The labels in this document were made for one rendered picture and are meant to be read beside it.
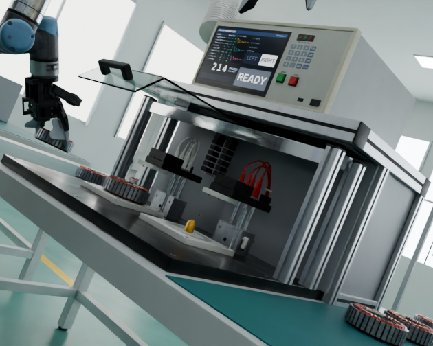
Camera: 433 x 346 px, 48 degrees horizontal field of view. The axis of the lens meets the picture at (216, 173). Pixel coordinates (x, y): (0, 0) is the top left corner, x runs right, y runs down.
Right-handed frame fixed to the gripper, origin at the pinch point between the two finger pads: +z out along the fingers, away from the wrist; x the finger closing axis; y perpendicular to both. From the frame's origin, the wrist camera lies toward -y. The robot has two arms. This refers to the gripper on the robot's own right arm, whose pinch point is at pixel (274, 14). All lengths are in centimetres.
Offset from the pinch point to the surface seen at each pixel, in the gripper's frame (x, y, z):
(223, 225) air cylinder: -28, -32, 33
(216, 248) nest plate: -17.5, -23.1, 37.3
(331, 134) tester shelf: -9.6, -32.5, 7.4
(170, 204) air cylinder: -47, -29, 35
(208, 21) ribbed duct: -143, -77, -45
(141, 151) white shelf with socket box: -144, -72, 24
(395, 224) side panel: -11, -69, 17
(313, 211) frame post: -5.7, -31.7, 23.0
